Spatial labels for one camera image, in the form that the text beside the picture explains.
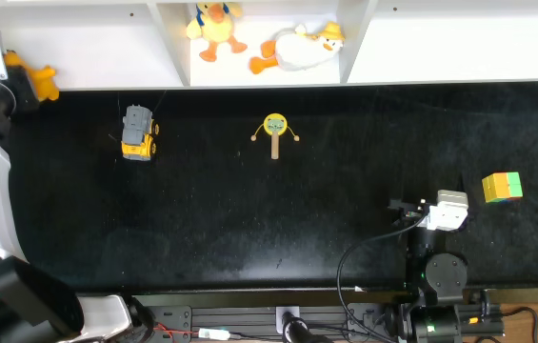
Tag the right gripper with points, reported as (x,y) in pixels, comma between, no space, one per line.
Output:
(409,209)

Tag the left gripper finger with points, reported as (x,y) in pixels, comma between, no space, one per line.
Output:
(23,88)

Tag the orange rubber duck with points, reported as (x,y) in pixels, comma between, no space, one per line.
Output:
(45,83)

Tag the many-coloured puzzle cube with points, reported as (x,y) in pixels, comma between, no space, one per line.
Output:
(502,187)

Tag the grey and yellow toy truck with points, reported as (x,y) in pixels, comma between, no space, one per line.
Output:
(137,126)

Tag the yellow rattle drum toy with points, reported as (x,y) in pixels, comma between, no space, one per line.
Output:
(275,125)

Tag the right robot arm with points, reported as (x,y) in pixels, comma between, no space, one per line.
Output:
(444,276)

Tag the white shelf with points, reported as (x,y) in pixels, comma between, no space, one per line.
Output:
(106,57)

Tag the white plush duck with hat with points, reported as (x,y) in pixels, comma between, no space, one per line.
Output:
(302,50)

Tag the yellow plush duck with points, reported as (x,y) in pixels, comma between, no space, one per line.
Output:
(216,31)

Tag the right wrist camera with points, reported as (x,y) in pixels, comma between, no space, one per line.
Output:
(447,212)

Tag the mounting rail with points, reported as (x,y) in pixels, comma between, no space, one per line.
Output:
(249,320)

